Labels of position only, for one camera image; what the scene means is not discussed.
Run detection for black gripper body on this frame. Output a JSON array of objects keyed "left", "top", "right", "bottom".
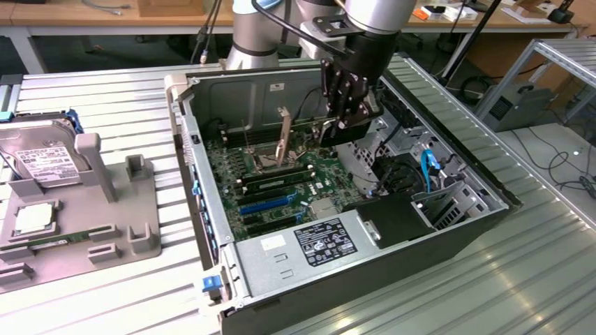
[{"left": 332, "top": 30, "right": 402, "bottom": 90}]

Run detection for green graphics card with bracket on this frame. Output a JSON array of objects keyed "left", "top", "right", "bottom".
[{"left": 274, "top": 106, "right": 378, "bottom": 165}]

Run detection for metal socket cover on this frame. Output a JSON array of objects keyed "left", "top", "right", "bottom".
[{"left": 290, "top": 126, "right": 323, "bottom": 158}]

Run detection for silver perforated disk bay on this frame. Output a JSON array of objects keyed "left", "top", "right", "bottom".
[{"left": 332, "top": 78, "right": 420, "bottom": 175}]

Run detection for black and white box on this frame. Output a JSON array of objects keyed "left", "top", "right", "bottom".
[{"left": 422, "top": 4, "right": 462, "bottom": 22}]

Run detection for green motherboard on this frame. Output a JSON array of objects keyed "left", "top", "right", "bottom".
[{"left": 204, "top": 121, "right": 370, "bottom": 241}]

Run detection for black RAM slot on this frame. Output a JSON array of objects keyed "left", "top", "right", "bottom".
[
  {"left": 238, "top": 164, "right": 311, "bottom": 185},
  {"left": 226, "top": 129, "right": 280, "bottom": 144},
  {"left": 224, "top": 126, "right": 280, "bottom": 141},
  {"left": 227, "top": 133, "right": 280, "bottom": 148}
]

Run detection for black tripod pole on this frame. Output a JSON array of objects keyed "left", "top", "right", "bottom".
[{"left": 440, "top": 0, "right": 506, "bottom": 80}]

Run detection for thin metal locking lever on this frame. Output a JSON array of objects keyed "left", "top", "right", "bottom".
[{"left": 240, "top": 118, "right": 255, "bottom": 156}]

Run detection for installed black RAM stick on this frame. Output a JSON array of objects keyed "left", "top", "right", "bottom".
[{"left": 242, "top": 170, "right": 314, "bottom": 195}]

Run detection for silver chipset heatsink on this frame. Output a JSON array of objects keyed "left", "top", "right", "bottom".
[{"left": 311, "top": 199, "right": 339, "bottom": 216}]

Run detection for white paper sheets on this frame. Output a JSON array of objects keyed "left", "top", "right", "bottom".
[{"left": 500, "top": 6, "right": 554, "bottom": 25}]

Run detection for black expansion slot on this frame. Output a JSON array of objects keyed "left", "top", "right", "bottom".
[
  {"left": 246, "top": 221, "right": 300, "bottom": 237},
  {"left": 236, "top": 190, "right": 300, "bottom": 207},
  {"left": 242, "top": 213, "right": 300, "bottom": 228}
]

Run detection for grey metal box unit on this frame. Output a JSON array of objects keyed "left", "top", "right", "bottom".
[{"left": 487, "top": 83, "right": 555, "bottom": 133}]

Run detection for blue expansion slot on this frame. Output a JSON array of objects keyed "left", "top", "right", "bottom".
[{"left": 239, "top": 197, "right": 300, "bottom": 216}]

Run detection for brown cardboard box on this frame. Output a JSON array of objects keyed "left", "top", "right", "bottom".
[{"left": 515, "top": 0, "right": 551, "bottom": 18}]

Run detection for silver slanted disk bay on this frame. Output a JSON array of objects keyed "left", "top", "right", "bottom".
[{"left": 408, "top": 176, "right": 511, "bottom": 232}]

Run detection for light wooden box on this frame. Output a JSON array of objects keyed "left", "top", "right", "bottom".
[{"left": 138, "top": 0, "right": 207, "bottom": 17}]

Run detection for black webcam device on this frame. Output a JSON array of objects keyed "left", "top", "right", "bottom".
[{"left": 546, "top": 0, "right": 578, "bottom": 25}]

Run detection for silver power supply unit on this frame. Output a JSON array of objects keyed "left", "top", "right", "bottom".
[{"left": 232, "top": 208, "right": 391, "bottom": 302}]

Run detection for open black PC case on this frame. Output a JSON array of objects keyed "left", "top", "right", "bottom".
[{"left": 163, "top": 52, "right": 523, "bottom": 335}]

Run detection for grey plastic parts rack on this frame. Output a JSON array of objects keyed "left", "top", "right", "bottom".
[{"left": 0, "top": 132, "right": 163, "bottom": 292}]

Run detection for silver hard disk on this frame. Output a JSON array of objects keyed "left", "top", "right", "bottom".
[{"left": 0, "top": 114, "right": 90, "bottom": 189}]

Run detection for grey aluminium profile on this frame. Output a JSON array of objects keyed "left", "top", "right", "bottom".
[{"left": 0, "top": 74, "right": 23, "bottom": 113}]

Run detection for green loose RAM stick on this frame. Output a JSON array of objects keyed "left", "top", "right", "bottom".
[{"left": 0, "top": 232, "right": 90, "bottom": 252}]

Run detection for silver CPU chip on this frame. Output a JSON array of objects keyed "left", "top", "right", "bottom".
[{"left": 14, "top": 204, "right": 55, "bottom": 233}]

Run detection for dark looped wire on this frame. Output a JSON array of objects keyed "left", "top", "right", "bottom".
[{"left": 298, "top": 87, "right": 327, "bottom": 123}]

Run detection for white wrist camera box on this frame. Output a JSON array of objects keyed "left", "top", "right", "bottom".
[{"left": 299, "top": 16, "right": 367, "bottom": 60}]

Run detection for wooden desk with white frame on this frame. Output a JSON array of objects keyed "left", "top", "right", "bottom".
[{"left": 0, "top": 0, "right": 588, "bottom": 75}]

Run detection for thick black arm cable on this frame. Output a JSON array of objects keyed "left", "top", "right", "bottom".
[{"left": 251, "top": 0, "right": 358, "bottom": 57}]

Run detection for coiled black cable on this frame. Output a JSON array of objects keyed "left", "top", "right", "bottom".
[{"left": 459, "top": 74, "right": 491, "bottom": 105}]

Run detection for black wire bundle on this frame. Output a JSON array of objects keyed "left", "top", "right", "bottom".
[{"left": 370, "top": 155, "right": 423, "bottom": 200}]

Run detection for blue flat wire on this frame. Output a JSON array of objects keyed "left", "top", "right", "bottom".
[{"left": 420, "top": 149, "right": 442, "bottom": 195}]

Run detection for dangling cable with silver plug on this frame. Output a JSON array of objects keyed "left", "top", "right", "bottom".
[{"left": 194, "top": 0, "right": 222, "bottom": 66}]

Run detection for short black wire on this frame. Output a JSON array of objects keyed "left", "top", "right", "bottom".
[{"left": 438, "top": 152, "right": 468, "bottom": 179}]

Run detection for aluminium profile frame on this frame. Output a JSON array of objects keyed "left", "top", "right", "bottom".
[{"left": 474, "top": 37, "right": 596, "bottom": 133}]

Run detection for tangled black cables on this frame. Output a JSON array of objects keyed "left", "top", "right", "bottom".
[{"left": 511, "top": 126, "right": 596, "bottom": 200}]

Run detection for grey cable on desk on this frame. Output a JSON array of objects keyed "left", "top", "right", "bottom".
[{"left": 82, "top": 0, "right": 138, "bottom": 17}]

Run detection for blue disk bracket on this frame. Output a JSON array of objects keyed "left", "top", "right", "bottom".
[{"left": 64, "top": 107, "right": 86, "bottom": 135}]

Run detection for thin black disk wire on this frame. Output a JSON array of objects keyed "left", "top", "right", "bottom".
[{"left": 0, "top": 144, "right": 23, "bottom": 184}]

